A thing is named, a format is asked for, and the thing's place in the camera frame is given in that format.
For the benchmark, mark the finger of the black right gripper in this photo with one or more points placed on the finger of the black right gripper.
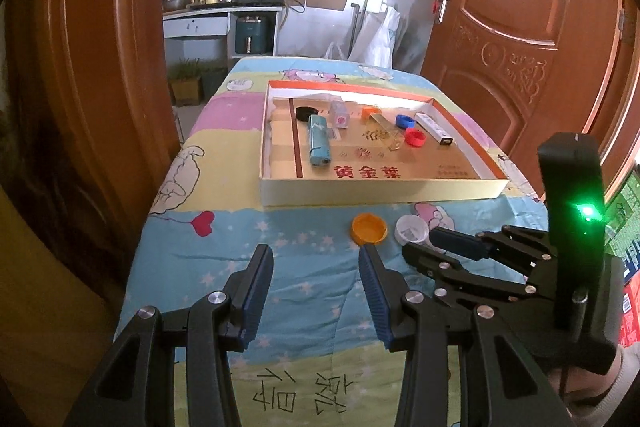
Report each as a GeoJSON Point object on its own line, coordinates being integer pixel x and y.
{"type": "Point", "coordinates": [447, 272]}
{"type": "Point", "coordinates": [471, 246]}

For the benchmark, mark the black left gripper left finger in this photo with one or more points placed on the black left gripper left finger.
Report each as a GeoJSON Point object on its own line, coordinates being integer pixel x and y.
{"type": "Point", "coordinates": [133, 384]}

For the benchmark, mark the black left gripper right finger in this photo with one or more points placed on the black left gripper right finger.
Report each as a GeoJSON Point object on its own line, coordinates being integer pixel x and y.
{"type": "Point", "coordinates": [501, 383]}

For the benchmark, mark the white cartoon rectangular box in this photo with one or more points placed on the white cartoon rectangular box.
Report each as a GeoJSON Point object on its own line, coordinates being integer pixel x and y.
{"type": "Point", "coordinates": [436, 131]}

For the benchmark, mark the red bottle cap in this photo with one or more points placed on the red bottle cap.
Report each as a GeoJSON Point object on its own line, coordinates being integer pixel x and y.
{"type": "Point", "coordinates": [415, 137]}

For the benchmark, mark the gold rectangular box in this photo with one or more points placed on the gold rectangular box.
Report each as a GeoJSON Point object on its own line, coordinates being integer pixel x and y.
{"type": "Point", "coordinates": [389, 134]}

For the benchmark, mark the blue bottle cap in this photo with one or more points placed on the blue bottle cap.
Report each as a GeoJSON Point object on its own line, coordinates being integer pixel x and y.
{"type": "Point", "coordinates": [404, 122]}

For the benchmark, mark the large orange bottle cap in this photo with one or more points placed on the large orange bottle cap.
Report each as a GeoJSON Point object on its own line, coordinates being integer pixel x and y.
{"type": "Point", "coordinates": [367, 111]}

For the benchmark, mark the clear floral rectangular box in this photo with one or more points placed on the clear floral rectangular box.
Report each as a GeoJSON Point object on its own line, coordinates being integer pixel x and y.
{"type": "Point", "coordinates": [339, 114]}

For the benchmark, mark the teal rectangular box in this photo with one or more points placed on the teal rectangular box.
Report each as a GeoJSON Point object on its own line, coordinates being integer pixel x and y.
{"type": "Point", "coordinates": [319, 147]}

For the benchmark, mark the black bottle cap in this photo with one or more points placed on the black bottle cap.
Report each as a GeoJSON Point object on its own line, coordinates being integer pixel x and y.
{"type": "Point", "coordinates": [303, 113]}

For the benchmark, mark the person's right hand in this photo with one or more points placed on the person's right hand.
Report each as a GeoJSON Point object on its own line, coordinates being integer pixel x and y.
{"type": "Point", "coordinates": [612, 399]}

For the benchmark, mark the white bottle cap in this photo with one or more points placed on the white bottle cap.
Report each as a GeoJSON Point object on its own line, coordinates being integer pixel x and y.
{"type": "Point", "coordinates": [411, 229]}

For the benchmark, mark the red beverage carton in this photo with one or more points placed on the red beverage carton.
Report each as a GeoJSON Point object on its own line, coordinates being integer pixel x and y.
{"type": "Point", "coordinates": [629, 326]}

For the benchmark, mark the green beverage carton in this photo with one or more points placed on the green beverage carton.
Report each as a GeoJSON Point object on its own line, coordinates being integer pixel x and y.
{"type": "Point", "coordinates": [622, 227]}

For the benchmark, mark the small orange bottle cap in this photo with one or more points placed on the small orange bottle cap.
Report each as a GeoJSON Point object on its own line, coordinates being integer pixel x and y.
{"type": "Point", "coordinates": [367, 228]}

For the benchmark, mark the colourful cartoon bed sheet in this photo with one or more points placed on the colourful cartoon bed sheet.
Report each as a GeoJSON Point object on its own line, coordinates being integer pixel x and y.
{"type": "Point", "coordinates": [316, 360]}

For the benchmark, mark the shallow orange cardboard tray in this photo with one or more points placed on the shallow orange cardboard tray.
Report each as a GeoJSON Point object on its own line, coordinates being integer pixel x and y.
{"type": "Point", "coordinates": [363, 171]}

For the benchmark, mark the brown wooden door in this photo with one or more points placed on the brown wooden door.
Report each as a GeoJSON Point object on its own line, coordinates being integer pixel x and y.
{"type": "Point", "coordinates": [526, 69]}

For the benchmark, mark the white plastic bag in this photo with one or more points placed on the white plastic bag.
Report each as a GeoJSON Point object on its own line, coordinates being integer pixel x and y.
{"type": "Point", "coordinates": [375, 43]}

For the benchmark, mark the dark green air fryer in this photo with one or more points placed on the dark green air fryer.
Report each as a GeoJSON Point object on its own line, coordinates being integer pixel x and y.
{"type": "Point", "coordinates": [252, 34]}

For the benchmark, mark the potted green plant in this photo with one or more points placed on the potted green plant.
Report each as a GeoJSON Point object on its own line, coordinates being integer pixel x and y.
{"type": "Point", "coordinates": [192, 82]}

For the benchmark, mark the grey kitchen counter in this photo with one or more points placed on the grey kitchen counter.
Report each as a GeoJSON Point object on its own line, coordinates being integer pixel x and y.
{"type": "Point", "coordinates": [223, 23]}

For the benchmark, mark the metal cooking pot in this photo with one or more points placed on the metal cooking pot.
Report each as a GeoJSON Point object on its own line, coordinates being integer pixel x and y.
{"type": "Point", "coordinates": [175, 5]}

